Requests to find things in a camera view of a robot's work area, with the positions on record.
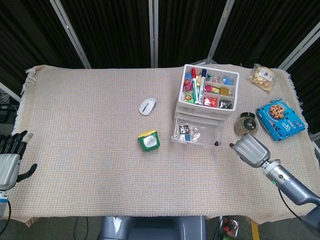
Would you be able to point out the left black grey robot hand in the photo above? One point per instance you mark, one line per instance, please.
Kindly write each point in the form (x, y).
(8, 167)

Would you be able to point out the right black grey robot hand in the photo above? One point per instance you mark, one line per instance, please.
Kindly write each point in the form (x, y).
(252, 150)

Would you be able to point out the clear drawer with die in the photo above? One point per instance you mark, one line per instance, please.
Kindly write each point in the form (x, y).
(205, 137)

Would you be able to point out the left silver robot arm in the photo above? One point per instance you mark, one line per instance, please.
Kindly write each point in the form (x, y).
(2, 200)

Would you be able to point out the blue cookie package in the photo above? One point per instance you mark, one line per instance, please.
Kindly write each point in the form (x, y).
(280, 120)

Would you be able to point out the white plastic drawer organizer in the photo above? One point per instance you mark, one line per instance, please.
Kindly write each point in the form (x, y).
(205, 108)

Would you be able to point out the glass jar black lid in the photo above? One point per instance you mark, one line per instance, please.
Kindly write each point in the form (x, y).
(246, 125)

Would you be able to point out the small dark round item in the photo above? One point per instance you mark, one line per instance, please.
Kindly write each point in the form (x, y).
(216, 143)

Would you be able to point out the small blue item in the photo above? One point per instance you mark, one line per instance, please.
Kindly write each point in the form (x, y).
(187, 137)

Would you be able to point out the clear bag yellow snacks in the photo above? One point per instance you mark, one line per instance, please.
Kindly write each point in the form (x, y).
(261, 78)

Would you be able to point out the beige woven tablecloth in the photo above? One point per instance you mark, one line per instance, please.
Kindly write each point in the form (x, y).
(87, 150)

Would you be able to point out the blue capped marker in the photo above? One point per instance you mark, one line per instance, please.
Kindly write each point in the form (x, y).
(202, 86)

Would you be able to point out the clear bag red items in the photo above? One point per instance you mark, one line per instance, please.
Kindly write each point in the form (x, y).
(229, 228)

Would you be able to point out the red capped marker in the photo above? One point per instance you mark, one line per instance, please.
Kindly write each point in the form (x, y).
(194, 85)

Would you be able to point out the red candy packet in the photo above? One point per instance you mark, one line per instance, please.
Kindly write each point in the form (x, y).
(187, 85)

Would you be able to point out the green container yellow lid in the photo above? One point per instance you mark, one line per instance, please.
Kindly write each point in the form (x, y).
(149, 141)

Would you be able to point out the white computer mouse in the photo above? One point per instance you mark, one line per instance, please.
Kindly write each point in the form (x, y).
(147, 106)

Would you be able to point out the grey robot torso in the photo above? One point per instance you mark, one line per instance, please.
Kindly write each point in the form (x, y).
(155, 228)

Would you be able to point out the slanted grey partition post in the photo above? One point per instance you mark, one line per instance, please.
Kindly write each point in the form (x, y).
(300, 45)
(221, 30)
(71, 35)

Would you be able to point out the upright grey partition post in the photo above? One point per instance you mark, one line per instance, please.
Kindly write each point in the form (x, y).
(153, 32)

